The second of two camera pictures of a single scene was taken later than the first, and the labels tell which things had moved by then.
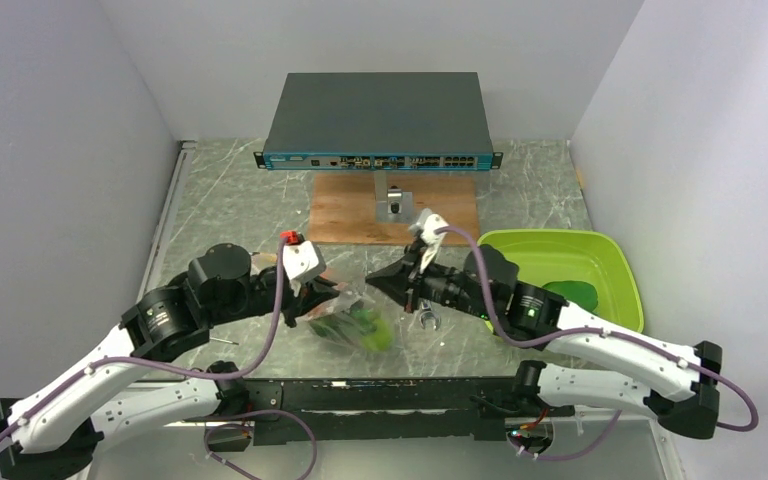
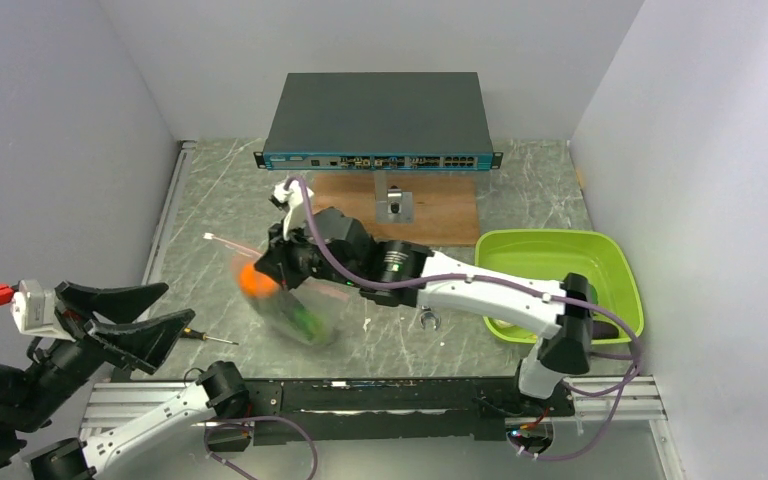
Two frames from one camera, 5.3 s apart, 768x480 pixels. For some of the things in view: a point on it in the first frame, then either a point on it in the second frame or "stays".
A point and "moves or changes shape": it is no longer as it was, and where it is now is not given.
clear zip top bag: x=354 y=317 moves or changes shape
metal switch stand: x=392 y=204 stays
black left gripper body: x=292 y=305 to x=74 y=362
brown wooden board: x=344 y=207 stays
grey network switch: x=379 y=121 stays
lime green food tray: x=545 y=256 stays
